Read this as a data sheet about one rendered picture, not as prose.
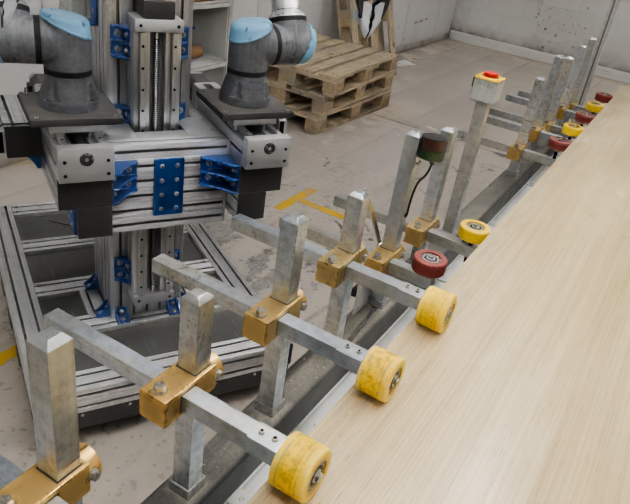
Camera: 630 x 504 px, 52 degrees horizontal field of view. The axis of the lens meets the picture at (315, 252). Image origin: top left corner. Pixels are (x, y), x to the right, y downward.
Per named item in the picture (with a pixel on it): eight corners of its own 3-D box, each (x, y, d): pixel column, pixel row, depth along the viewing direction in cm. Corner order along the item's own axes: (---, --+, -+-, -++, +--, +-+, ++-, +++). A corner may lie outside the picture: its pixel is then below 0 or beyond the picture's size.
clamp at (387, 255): (361, 274, 159) (365, 256, 157) (385, 253, 170) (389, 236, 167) (381, 282, 157) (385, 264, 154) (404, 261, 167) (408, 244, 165)
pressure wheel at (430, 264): (399, 296, 157) (409, 255, 151) (412, 283, 163) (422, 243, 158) (429, 309, 154) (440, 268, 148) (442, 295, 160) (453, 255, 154)
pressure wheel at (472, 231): (459, 270, 172) (470, 232, 167) (445, 254, 179) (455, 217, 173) (485, 269, 175) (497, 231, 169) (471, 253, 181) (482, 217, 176)
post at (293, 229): (255, 423, 134) (281, 214, 110) (265, 413, 136) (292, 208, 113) (269, 431, 132) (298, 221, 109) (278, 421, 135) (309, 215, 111)
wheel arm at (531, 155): (450, 137, 270) (453, 127, 268) (453, 135, 273) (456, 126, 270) (555, 170, 253) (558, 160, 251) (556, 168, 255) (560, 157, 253)
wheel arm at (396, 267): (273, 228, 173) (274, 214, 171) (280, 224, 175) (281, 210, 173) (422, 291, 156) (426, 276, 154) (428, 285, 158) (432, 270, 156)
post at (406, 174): (368, 305, 171) (406, 130, 147) (374, 299, 173) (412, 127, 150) (380, 310, 169) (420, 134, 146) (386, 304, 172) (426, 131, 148)
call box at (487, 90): (468, 101, 188) (475, 74, 184) (476, 97, 193) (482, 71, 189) (491, 108, 185) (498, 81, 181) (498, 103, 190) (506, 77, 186)
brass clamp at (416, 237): (400, 241, 179) (404, 225, 177) (420, 225, 190) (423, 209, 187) (421, 249, 177) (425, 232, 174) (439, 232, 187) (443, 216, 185)
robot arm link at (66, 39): (95, 74, 163) (93, 18, 157) (36, 72, 158) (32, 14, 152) (90, 61, 173) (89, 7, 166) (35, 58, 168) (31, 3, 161)
